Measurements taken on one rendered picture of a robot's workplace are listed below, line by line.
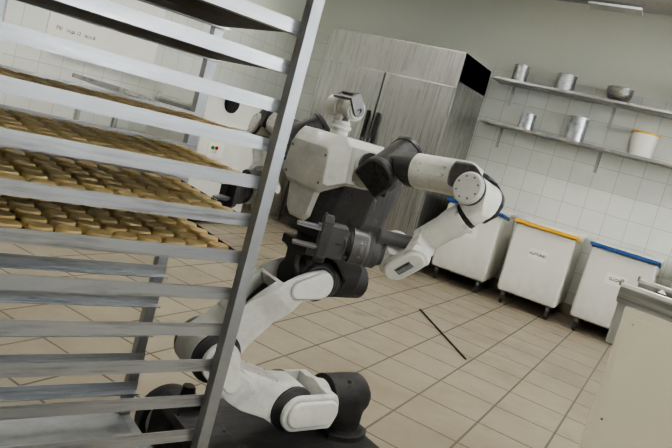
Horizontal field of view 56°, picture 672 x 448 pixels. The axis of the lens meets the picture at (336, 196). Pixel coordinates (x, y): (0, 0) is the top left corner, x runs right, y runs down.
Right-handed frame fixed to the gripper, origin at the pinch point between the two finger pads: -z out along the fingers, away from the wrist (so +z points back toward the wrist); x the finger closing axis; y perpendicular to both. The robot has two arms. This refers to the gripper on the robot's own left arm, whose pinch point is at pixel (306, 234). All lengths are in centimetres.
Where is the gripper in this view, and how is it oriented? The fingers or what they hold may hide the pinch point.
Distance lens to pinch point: 156.0
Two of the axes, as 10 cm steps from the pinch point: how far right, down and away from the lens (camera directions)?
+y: 1.2, 1.4, -9.8
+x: 2.6, -9.6, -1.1
